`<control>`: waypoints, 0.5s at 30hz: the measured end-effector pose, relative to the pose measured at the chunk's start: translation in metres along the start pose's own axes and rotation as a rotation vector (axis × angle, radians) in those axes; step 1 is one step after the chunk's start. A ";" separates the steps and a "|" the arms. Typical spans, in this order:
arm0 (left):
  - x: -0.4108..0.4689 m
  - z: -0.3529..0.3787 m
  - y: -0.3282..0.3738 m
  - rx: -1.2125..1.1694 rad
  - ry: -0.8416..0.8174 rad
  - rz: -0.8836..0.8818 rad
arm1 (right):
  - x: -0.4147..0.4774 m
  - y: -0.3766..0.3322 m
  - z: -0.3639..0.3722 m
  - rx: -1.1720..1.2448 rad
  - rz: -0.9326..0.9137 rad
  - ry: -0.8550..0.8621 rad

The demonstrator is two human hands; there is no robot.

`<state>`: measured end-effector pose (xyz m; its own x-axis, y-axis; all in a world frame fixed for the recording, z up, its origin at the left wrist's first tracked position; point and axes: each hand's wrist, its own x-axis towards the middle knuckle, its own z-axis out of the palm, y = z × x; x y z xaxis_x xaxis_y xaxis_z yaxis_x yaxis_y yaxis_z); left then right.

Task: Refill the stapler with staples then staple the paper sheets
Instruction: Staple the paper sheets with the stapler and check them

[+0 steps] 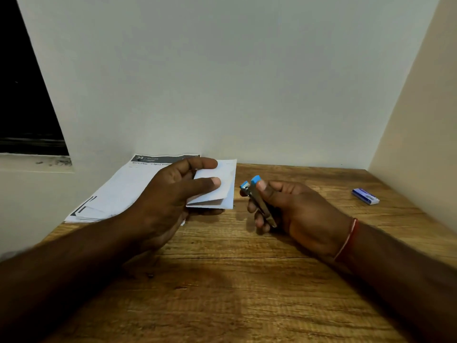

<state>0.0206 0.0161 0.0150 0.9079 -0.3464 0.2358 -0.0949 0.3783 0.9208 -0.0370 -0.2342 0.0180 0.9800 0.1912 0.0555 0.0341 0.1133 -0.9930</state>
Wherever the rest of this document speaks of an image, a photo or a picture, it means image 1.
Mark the white paper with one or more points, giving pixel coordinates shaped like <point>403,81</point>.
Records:
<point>221,185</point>

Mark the dark window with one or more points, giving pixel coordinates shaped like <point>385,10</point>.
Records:
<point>25,89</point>

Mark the person's right thumb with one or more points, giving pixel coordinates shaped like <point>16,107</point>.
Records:
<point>271,192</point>

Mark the person's left forearm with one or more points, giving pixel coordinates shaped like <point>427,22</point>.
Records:
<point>64,271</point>

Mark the person's right forearm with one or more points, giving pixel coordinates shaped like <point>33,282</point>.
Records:
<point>400,275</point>

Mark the blue and white staple box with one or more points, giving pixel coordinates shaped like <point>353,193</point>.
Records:
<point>365,196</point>

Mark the person's left thumb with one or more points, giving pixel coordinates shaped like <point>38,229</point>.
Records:
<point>201,186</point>

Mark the stack of printed paper sheets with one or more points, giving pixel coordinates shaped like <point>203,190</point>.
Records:
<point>121,189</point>

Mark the person's left hand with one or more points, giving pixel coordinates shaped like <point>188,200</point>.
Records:
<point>160,203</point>

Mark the person's right hand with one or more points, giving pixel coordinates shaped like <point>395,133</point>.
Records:
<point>303,217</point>

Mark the silver stapler with blue tips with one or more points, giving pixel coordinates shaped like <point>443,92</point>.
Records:
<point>259,201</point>

